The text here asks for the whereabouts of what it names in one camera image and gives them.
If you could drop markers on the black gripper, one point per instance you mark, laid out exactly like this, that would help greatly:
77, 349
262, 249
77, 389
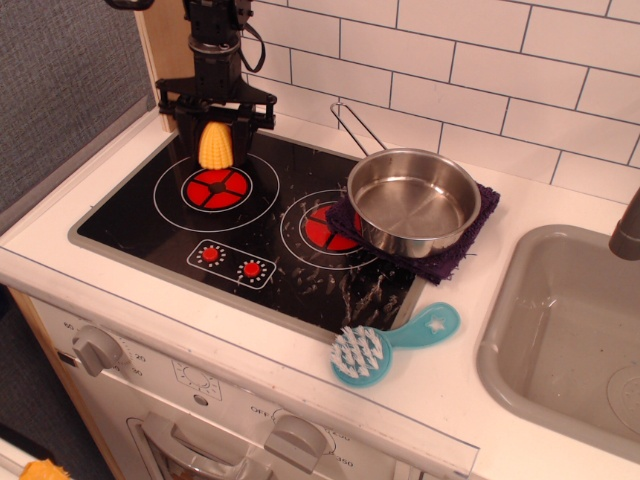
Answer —
216, 92

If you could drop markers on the yellow toy corn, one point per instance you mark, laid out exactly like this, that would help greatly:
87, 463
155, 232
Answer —
215, 147

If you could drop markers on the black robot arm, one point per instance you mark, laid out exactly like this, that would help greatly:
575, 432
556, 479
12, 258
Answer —
220, 22

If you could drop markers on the black toy stove top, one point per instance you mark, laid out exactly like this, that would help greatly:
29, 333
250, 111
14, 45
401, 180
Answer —
270, 210

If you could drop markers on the red left stove knob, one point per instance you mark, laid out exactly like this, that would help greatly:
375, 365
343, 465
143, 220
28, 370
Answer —
210, 254

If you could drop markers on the red stove knob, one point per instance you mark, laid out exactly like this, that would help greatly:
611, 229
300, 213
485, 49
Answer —
252, 270
210, 254

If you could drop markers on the red right stove knob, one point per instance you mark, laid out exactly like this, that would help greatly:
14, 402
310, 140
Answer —
252, 270

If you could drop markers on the silver metal pot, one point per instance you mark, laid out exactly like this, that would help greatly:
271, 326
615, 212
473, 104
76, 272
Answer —
411, 202

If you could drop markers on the grey timer knob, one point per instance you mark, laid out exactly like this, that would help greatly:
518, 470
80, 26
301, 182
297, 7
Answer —
96, 350

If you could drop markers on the purple cloth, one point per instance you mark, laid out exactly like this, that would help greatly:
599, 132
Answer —
343, 220

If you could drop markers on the teal scrub brush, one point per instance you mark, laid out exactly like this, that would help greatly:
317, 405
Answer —
362, 356

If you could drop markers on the grey oven knob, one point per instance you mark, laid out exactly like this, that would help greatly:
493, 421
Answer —
296, 441

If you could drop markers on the yellow black object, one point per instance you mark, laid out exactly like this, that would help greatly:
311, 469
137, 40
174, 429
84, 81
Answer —
43, 470

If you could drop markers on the grey sink basin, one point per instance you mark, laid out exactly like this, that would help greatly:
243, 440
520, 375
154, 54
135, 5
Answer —
561, 347

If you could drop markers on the grey faucet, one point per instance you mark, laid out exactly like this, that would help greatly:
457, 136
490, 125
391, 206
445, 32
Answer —
625, 241

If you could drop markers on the wooden post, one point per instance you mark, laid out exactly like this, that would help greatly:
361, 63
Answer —
164, 34

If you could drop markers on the grey oven door handle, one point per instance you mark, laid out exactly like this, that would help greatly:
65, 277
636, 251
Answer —
180, 452

